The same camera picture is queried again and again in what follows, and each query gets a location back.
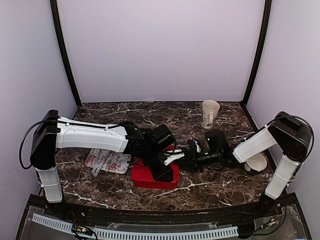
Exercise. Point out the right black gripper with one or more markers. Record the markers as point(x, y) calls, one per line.
point(192, 161)

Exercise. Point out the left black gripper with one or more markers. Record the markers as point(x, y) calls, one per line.
point(159, 175)

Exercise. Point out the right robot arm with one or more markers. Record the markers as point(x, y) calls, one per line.
point(291, 133)

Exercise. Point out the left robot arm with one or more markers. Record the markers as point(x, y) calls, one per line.
point(57, 132)

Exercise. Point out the floral rectangular tray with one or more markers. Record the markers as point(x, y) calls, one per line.
point(116, 163)

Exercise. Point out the cream ceramic mug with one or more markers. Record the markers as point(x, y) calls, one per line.
point(210, 110)

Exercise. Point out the white and dark bowl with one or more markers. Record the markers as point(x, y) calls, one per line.
point(256, 163)

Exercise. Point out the small circuit board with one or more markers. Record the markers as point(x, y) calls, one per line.
point(81, 230)

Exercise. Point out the black front table rail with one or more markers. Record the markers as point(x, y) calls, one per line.
point(101, 216)

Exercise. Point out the left black frame post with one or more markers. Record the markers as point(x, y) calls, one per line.
point(63, 51)

